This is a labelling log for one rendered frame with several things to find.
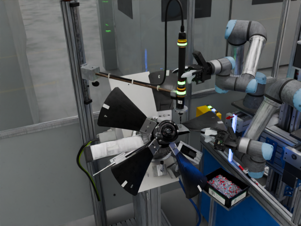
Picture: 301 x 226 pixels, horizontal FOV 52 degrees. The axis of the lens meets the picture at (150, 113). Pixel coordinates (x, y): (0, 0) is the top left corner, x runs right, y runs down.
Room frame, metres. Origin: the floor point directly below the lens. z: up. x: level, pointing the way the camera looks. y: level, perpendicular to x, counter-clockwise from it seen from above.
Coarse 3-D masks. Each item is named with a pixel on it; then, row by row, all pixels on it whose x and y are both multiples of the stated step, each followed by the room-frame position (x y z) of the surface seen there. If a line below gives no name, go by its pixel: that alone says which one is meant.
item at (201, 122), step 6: (204, 114) 1.57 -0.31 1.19; (210, 114) 1.56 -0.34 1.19; (192, 120) 1.51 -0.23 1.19; (198, 120) 1.50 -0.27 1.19; (204, 120) 1.50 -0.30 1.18; (210, 120) 1.50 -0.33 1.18; (216, 120) 1.51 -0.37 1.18; (186, 126) 1.43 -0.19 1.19; (192, 126) 1.43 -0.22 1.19; (198, 126) 1.43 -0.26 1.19; (204, 126) 1.44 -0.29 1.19; (210, 126) 1.44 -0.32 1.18; (216, 126) 1.45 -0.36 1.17; (222, 126) 1.46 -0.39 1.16; (204, 132) 1.39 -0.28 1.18
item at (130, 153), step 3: (144, 144) 1.38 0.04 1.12; (138, 147) 1.37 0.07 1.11; (141, 147) 1.37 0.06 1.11; (132, 150) 1.35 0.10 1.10; (135, 150) 1.35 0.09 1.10; (126, 153) 1.33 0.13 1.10; (129, 153) 1.33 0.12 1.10; (132, 153) 1.34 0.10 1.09; (126, 156) 1.32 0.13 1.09; (114, 162) 1.29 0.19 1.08; (108, 165) 1.27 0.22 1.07; (111, 165) 1.27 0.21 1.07; (105, 168) 1.26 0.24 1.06; (99, 171) 1.25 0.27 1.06
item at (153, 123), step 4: (148, 120) 1.39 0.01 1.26; (152, 120) 1.39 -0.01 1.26; (144, 124) 1.39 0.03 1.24; (148, 124) 1.39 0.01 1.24; (152, 124) 1.39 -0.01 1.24; (144, 128) 1.40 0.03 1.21; (148, 128) 1.39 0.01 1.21; (152, 128) 1.39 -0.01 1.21; (144, 132) 1.40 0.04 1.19; (148, 132) 1.40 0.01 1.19
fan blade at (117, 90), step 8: (112, 96) 1.42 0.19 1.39; (120, 96) 1.42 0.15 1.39; (112, 104) 1.41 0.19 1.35; (120, 104) 1.40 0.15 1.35; (128, 104) 1.40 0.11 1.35; (104, 112) 1.40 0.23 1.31; (112, 112) 1.40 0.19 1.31; (120, 112) 1.39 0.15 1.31; (128, 112) 1.39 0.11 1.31; (136, 112) 1.39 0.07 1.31; (104, 120) 1.39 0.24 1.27; (112, 120) 1.39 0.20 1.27; (120, 120) 1.39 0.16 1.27; (128, 120) 1.39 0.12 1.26; (136, 120) 1.39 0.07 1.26; (144, 120) 1.38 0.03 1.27; (120, 128) 1.40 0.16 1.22; (128, 128) 1.40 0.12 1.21; (136, 128) 1.39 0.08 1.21
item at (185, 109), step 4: (172, 92) 1.43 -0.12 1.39; (176, 92) 1.44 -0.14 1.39; (172, 96) 1.43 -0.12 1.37; (176, 96) 1.43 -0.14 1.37; (176, 100) 1.43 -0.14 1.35; (176, 104) 1.43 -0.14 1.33; (176, 108) 1.42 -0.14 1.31; (184, 108) 1.42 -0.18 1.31; (180, 112) 1.39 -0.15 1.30; (184, 112) 1.39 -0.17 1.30
